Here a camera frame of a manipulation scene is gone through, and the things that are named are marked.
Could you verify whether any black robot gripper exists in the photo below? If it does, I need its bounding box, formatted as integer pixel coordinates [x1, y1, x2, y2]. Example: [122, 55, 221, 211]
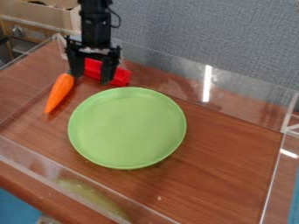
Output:
[65, 11, 120, 84]

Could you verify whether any orange toy carrot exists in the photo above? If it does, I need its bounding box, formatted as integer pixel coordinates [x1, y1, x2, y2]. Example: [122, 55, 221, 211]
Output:
[44, 73, 74, 114]

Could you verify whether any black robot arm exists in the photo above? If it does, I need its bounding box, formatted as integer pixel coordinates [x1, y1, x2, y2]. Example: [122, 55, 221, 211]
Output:
[65, 0, 121, 84]

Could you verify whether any green round plate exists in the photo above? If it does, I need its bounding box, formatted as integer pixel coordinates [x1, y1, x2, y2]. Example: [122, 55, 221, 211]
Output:
[68, 87, 186, 170]

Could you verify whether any red plastic block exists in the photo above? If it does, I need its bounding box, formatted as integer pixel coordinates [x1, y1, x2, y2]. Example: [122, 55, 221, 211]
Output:
[84, 58, 130, 87]

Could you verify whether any cardboard box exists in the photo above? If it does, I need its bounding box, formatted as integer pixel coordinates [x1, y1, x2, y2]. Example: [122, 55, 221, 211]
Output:
[0, 0, 80, 31]

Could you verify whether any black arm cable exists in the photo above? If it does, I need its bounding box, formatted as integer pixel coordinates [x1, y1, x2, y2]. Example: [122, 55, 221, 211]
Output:
[106, 8, 122, 29]

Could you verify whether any clear acrylic enclosure wall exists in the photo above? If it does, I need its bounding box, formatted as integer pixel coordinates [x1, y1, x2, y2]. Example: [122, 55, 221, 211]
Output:
[0, 38, 299, 224]

